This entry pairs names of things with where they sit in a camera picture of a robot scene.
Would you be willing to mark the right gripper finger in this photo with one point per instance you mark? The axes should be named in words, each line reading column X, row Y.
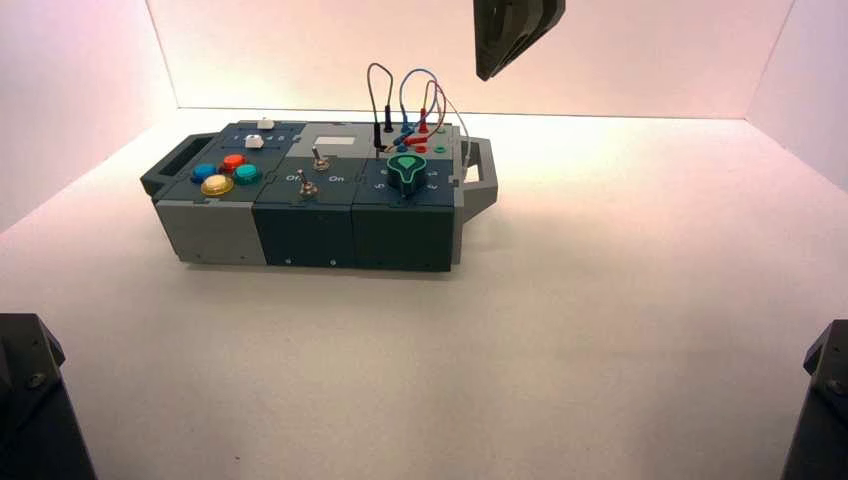
column 487, row 33
column 550, row 14

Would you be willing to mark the grey and blue control box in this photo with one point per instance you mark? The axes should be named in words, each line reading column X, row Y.
column 305, row 232

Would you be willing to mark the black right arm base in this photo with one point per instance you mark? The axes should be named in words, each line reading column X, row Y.
column 821, row 424

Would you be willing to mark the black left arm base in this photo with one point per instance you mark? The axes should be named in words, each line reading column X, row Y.
column 33, row 411

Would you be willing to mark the green and black rotary knob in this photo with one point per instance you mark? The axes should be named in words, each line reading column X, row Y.
column 405, row 173

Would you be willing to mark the white slider knob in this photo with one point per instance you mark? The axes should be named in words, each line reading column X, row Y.
column 254, row 141
column 265, row 123

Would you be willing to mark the teal round push button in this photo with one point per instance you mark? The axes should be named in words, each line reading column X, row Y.
column 247, row 174

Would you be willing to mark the red round push button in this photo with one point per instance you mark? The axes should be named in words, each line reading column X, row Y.
column 234, row 162

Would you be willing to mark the yellow round push button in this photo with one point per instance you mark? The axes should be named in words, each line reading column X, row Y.
column 216, row 185

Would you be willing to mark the blue round push button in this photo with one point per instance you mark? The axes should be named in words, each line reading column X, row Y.
column 203, row 173

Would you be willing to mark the metal toggle switch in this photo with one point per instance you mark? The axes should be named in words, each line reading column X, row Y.
column 320, row 161
column 305, row 185

